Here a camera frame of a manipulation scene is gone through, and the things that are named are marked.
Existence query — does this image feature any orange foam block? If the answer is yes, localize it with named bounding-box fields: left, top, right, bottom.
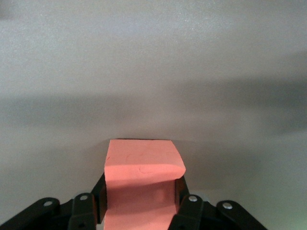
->
left=103, top=138, right=187, bottom=230

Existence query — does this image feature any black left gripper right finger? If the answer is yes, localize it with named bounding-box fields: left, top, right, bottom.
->
left=167, top=176, right=267, bottom=230

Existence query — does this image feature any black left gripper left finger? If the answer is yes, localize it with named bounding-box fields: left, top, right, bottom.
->
left=0, top=173, right=107, bottom=230

